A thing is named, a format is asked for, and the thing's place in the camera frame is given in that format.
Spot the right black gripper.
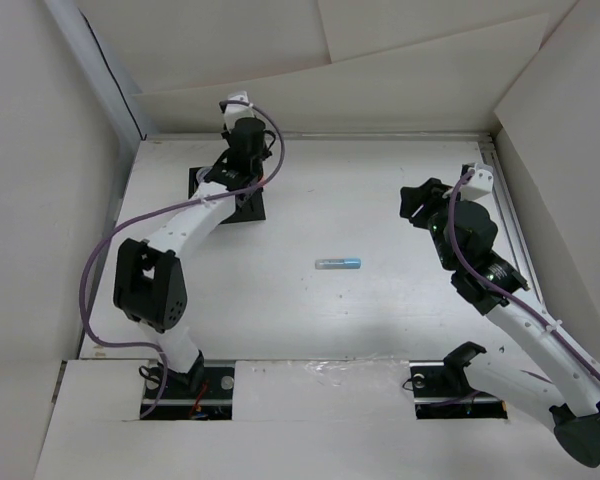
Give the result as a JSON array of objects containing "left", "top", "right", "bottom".
[{"left": 400, "top": 177, "right": 474, "bottom": 271}]

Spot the blue highlighter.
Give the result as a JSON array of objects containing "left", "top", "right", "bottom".
[{"left": 314, "top": 258, "right": 362, "bottom": 270}]

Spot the clear jar of paperclips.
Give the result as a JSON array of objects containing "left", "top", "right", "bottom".
[{"left": 196, "top": 168, "right": 211, "bottom": 183}]

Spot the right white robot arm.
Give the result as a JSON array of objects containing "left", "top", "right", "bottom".
[{"left": 399, "top": 169, "right": 600, "bottom": 468}]

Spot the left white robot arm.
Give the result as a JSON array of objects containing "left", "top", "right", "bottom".
[{"left": 113, "top": 117, "right": 275, "bottom": 397}]

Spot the black two-compartment organizer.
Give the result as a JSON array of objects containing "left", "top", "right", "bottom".
[{"left": 188, "top": 167, "right": 266, "bottom": 224}]

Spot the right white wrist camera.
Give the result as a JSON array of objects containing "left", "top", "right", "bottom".
[{"left": 460, "top": 163, "right": 494, "bottom": 201}]

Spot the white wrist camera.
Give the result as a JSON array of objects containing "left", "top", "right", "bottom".
[
  {"left": 220, "top": 90, "right": 255, "bottom": 131},
  {"left": 460, "top": 163, "right": 494, "bottom": 201}
]

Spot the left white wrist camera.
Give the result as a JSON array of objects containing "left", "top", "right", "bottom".
[{"left": 220, "top": 90, "right": 255, "bottom": 131}]

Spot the aluminium rail right edge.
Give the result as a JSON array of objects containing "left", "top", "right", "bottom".
[{"left": 478, "top": 134, "right": 544, "bottom": 305}]

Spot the aluminium rail edge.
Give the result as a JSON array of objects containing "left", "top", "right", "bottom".
[
  {"left": 478, "top": 134, "right": 544, "bottom": 305},
  {"left": 146, "top": 132, "right": 492, "bottom": 143}
]

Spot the aluminium rail back edge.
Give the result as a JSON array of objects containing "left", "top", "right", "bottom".
[{"left": 146, "top": 132, "right": 492, "bottom": 143}]

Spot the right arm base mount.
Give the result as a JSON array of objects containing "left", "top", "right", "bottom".
[{"left": 402, "top": 342, "right": 508, "bottom": 420}]

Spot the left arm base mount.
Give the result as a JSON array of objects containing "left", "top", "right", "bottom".
[{"left": 138, "top": 356, "right": 236, "bottom": 421}]

